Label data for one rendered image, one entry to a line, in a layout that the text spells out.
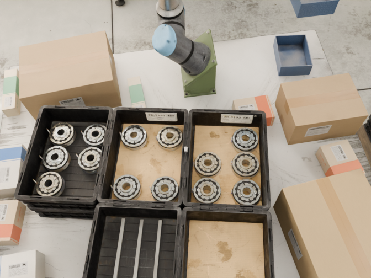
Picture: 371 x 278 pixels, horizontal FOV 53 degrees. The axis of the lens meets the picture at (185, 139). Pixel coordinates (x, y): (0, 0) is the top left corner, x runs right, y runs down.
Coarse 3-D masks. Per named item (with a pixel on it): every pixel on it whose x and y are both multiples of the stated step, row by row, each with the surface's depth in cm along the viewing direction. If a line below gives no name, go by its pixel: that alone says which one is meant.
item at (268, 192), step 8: (192, 112) 145; (200, 112) 145; (208, 112) 144; (216, 112) 144; (224, 112) 144; (232, 112) 144; (240, 112) 144; (248, 112) 145; (256, 112) 143; (264, 112) 143; (264, 120) 141; (264, 128) 141; (264, 136) 138; (264, 144) 136; (264, 152) 135; (264, 160) 133; (264, 168) 132; (184, 176) 132; (184, 184) 130; (184, 192) 129; (184, 200) 127; (240, 208) 125; (248, 208) 125; (256, 208) 125; (264, 208) 124
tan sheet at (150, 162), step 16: (144, 128) 154; (160, 128) 153; (128, 160) 147; (144, 160) 147; (160, 160) 146; (176, 160) 146; (144, 176) 143; (160, 176) 143; (176, 176) 143; (112, 192) 141; (144, 192) 140
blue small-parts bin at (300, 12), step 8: (296, 0) 145; (304, 0) 151; (312, 0) 151; (320, 0) 151; (328, 0) 150; (336, 0) 141; (296, 8) 146; (304, 8) 143; (312, 8) 144; (320, 8) 144; (328, 8) 145; (296, 16) 147; (304, 16) 147; (312, 16) 147
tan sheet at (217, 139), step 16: (208, 128) 152; (224, 128) 152; (256, 128) 151; (208, 144) 149; (224, 144) 148; (224, 160) 145; (192, 176) 142; (224, 176) 142; (256, 176) 141; (208, 192) 139; (224, 192) 139
